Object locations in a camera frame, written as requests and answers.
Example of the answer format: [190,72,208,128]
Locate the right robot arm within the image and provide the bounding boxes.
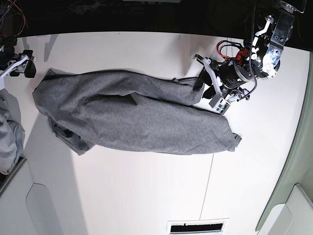
[0,0,36,89]

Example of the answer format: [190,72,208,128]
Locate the black slotted table vent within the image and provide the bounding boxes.
[166,218,229,235]

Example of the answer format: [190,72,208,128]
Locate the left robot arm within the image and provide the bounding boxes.
[193,0,307,102]

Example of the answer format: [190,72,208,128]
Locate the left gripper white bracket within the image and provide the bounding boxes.
[193,55,249,102]

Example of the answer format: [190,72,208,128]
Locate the grey t-shirt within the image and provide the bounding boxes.
[32,69,241,155]

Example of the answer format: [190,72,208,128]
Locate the grey clothes pile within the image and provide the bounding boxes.
[0,89,25,175]

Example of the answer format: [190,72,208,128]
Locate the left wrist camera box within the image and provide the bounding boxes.
[209,94,231,116]

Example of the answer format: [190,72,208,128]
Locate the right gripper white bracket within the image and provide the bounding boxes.
[0,50,36,85]

